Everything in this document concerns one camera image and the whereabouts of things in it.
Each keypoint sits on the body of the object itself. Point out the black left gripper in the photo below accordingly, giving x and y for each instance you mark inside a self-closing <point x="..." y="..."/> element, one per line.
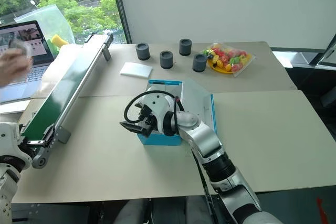
<point x="26" y="148"/>

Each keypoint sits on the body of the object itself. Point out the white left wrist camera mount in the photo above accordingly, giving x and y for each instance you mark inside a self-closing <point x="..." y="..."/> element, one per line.
<point x="10" y="140"/>

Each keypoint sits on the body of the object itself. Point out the blue and white shoebox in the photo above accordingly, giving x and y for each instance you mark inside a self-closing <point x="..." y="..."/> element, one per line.
<point x="162" y="141"/>

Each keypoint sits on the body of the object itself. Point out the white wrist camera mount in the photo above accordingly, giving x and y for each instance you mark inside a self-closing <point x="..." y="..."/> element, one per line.
<point x="10" y="140"/>
<point x="157" y="102"/>

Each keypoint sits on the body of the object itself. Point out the clear plastic bag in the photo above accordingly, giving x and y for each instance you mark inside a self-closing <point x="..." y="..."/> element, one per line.
<point x="50" y="19"/>

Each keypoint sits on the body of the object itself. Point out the black window frame post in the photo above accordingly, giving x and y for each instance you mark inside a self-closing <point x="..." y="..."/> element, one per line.
<point x="120" y="9"/>

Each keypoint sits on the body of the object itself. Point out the person's bare hand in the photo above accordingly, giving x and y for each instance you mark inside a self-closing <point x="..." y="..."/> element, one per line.
<point x="13" y="65"/>

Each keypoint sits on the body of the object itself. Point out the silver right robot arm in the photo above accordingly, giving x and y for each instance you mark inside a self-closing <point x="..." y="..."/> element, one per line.
<point x="203" y="140"/>

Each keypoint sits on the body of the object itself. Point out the dark grey cylinder cup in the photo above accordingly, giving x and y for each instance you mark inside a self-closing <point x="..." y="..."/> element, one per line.
<point x="143" y="51"/>
<point x="166" y="60"/>
<point x="199" y="63"/>
<point x="185" y="47"/>

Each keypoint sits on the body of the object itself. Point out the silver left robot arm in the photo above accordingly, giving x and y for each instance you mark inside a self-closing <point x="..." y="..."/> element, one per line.
<point x="6" y="197"/>

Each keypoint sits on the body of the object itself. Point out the bagged toy fruit plate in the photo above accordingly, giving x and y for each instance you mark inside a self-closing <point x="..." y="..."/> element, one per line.
<point x="227" y="58"/>

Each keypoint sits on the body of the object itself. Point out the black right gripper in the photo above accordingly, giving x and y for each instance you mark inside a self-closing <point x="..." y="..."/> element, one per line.
<point x="146" y="119"/>

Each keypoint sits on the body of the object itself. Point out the yellow and green sponges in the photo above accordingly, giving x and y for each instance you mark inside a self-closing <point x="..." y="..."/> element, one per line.
<point x="58" y="41"/>

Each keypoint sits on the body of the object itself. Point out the white foam pad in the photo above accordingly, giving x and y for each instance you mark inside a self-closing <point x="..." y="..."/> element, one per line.
<point x="136" y="70"/>

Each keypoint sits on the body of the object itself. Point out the silver laptop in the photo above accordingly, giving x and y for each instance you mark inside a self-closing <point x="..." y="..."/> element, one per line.
<point x="29" y="51"/>

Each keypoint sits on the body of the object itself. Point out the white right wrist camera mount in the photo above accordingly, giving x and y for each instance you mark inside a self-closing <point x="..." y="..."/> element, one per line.
<point x="157" y="102"/>

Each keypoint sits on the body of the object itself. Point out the green conveyor belt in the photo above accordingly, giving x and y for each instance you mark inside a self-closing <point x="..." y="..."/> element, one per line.
<point x="65" y="87"/>

